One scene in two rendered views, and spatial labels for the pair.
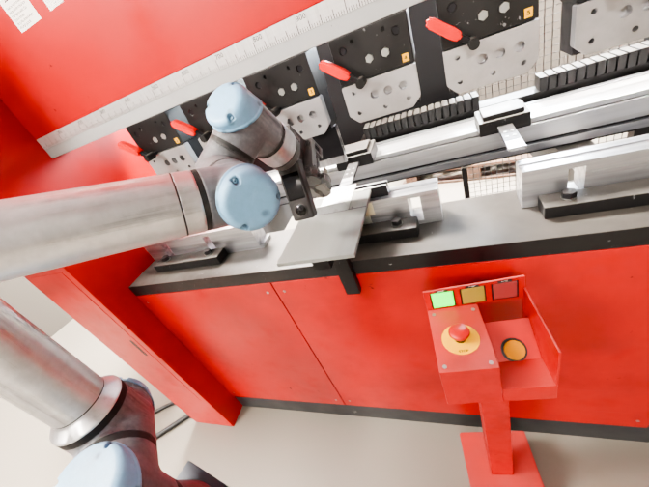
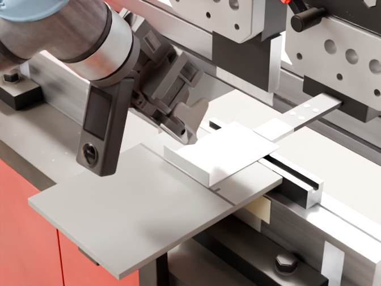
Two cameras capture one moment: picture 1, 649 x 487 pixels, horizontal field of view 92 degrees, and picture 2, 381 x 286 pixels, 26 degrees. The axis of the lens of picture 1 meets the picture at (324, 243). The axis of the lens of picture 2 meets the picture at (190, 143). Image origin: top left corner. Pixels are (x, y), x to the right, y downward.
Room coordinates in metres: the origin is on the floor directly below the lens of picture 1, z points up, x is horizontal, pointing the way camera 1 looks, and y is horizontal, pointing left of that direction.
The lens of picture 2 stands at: (-0.09, -0.34, 1.62)
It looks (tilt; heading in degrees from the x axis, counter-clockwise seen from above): 34 degrees down; 20
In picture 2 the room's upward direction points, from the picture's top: straight up
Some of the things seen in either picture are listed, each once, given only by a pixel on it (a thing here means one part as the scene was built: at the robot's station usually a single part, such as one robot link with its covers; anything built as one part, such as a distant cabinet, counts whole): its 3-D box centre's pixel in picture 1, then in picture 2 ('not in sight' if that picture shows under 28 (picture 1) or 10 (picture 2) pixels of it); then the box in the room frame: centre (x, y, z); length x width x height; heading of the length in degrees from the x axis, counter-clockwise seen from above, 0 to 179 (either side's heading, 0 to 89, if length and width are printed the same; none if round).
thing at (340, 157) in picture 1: (324, 148); (245, 58); (0.79, -0.10, 1.13); 0.10 x 0.02 x 0.10; 62
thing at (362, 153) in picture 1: (352, 163); (325, 97); (0.92, -0.18, 1.01); 0.26 x 0.12 x 0.05; 152
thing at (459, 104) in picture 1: (417, 116); not in sight; (1.05, -0.47, 1.02); 0.37 x 0.06 x 0.04; 62
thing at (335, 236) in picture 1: (327, 224); (157, 190); (0.66, -0.03, 1.00); 0.26 x 0.18 x 0.01; 152
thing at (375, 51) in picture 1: (378, 70); (369, 7); (0.70, -0.25, 1.26); 0.15 x 0.09 x 0.17; 62
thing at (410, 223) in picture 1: (361, 234); (229, 238); (0.72, -0.10, 0.89); 0.30 x 0.05 x 0.03; 62
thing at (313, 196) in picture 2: (352, 194); (257, 160); (0.78, -0.12, 0.99); 0.20 x 0.03 x 0.03; 62
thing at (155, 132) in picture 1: (171, 144); not in sight; (0.99, 0.28, 1.26); 0.15 x 0.09 x 0.17; 62
